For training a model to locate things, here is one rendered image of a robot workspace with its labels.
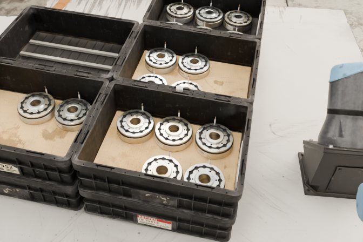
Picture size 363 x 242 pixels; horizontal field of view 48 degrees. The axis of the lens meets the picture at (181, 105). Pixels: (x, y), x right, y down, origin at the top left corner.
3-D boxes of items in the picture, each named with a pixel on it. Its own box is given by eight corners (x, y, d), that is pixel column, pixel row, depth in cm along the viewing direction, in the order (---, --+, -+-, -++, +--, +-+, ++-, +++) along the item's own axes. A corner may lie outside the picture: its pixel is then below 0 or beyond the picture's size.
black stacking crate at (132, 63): (255, 68, 138) (261, 41, 130) (246, 132, 118) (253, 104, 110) (142, 50, 143) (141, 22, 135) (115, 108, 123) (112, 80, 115)
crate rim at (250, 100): (260, 45, 132) (261, 39, 130) (252, 109, 111) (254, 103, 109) (141, 27, 137) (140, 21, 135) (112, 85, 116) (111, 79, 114)
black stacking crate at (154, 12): (261, 21, 159) (266, -6, 151) (255, 67, 139) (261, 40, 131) (162, 6, 164) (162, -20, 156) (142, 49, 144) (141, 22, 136)
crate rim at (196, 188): (252, 109, 111) (254, 103, 109) (241, 203, 90) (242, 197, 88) (112, 85, 116) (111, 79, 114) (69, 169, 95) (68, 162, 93)
